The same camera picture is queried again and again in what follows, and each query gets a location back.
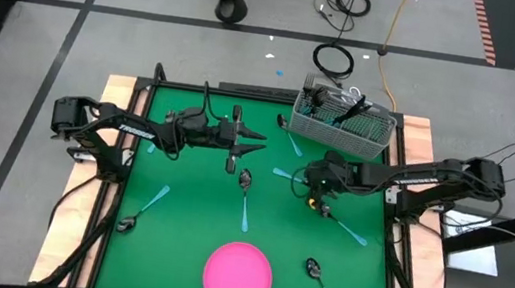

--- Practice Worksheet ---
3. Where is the teal-handled black fork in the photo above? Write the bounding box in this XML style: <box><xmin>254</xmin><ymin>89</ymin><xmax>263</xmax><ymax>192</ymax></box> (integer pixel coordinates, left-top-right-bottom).
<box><xmin>301</xmin><ymin>72</ymin><xmax>318</xmax><ymax>92</ymax></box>

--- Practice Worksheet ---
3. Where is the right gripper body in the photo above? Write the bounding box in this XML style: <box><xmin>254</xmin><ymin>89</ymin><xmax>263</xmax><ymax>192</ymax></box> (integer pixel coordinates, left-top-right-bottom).
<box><xmin>299</xmin><ymin>146</ymin><xmax>349</xmax><ymax>212</ymax></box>

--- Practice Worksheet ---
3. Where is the pink round plate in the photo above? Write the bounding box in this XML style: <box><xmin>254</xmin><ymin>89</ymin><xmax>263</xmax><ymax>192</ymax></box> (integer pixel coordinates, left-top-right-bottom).
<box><xmin>200</xmin><ymin>236</ymin><xmax>278</xmax><ymax>288</ymax></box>

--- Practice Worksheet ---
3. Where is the white paper sheet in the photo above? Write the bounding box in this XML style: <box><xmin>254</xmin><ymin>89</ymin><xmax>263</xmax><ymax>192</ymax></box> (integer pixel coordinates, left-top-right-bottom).
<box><xmin>435</xmin><ymin>208</ymin><xmax>508</xmax><ymax>279</ymax></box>

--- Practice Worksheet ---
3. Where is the black arm base cable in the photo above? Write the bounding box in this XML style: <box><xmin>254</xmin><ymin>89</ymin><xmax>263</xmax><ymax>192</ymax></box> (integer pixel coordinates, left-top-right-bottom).
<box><xmin>46</xmin><ymin>168</ymin><xmax>106</xmax><ymax>238</ymax></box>

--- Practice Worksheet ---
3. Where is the black metal rig frame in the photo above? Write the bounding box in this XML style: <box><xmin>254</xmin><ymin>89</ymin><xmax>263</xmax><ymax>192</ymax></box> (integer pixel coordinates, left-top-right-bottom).
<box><xmin>33</xmin><ymin>49</ymin><xmax>485</xmax><ymax>288</ymax></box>

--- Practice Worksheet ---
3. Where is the yellow extension cable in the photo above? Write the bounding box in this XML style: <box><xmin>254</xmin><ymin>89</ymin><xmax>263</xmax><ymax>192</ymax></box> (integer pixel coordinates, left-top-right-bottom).
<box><xmin>369</xmin><ymin>0</ymin><xmax>416</xmax><ymax>114</ymax></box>

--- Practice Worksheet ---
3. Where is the black slotted bar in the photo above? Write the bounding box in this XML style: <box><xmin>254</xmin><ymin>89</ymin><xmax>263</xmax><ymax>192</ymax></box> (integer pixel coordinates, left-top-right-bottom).
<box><xmin>217</xmin><ymin>78</ymin><xmax>302</xmax><ymax>102</ymax></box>

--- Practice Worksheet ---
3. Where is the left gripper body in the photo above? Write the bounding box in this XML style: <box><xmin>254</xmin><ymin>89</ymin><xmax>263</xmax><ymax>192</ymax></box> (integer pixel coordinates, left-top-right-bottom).
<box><xmin>205</xmin><ymin>102</ymin><xmax>246</xmax><ymax>176</ymax></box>

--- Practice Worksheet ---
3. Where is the large black cable coil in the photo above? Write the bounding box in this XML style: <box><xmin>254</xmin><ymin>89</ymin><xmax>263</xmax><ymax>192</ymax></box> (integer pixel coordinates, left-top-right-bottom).
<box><xmin>309</xmin><ymin>40</ymin><xmax>358</xmax><ymax>82</ymax></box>

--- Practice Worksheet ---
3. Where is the grey plastic cutlery basket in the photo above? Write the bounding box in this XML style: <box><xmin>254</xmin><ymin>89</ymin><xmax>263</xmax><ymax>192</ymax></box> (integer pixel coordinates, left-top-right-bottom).
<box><xmin>285</xmin><ymin>81</ymin><xmax>403</xmax><ymax>165</ymax></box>

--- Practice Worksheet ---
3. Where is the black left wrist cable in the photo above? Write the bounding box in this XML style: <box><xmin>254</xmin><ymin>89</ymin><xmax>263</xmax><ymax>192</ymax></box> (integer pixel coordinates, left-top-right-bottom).
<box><xmin>196</xmin><ymin>79</ymin><xmax>228</xmax><ymax>123</ymax></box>

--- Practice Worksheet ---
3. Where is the green table mat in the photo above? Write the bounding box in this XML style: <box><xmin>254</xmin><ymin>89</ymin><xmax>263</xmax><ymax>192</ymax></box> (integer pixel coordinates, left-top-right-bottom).
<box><xmin>94</xmin><ymin>79</ymin><xmax>418</xmax><ymax>288</ymax></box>

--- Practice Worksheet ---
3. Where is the silver table clamp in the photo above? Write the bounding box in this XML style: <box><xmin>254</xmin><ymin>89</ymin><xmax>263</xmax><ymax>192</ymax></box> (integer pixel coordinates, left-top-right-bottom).
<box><xmin>65</xmin><ymin>143</ymin><xmax>105</xmax><ymax>165</ymax></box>

